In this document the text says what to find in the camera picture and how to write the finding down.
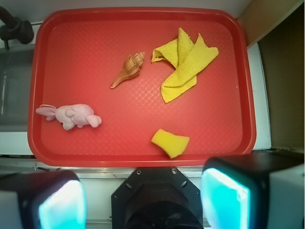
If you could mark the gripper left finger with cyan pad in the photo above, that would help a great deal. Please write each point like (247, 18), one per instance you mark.
(44, 200)

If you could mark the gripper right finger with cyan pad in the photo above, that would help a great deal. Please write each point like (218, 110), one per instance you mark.
(264, 190)

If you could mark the pink plush bunny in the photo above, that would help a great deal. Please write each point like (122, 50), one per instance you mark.
(70, 116)

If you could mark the yellow sponge piece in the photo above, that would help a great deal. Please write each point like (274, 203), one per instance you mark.
(173, 145)

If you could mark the red plastic tray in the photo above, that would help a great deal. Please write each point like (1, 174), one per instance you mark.
(79, 53)

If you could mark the stainless steel sink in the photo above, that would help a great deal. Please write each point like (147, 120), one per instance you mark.
(15, 83)

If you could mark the yellow knitted cloth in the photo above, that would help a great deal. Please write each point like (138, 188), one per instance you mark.
(188, 58)

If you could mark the brown striped conch shell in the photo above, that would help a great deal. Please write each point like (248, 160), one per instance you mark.
(131, 68)

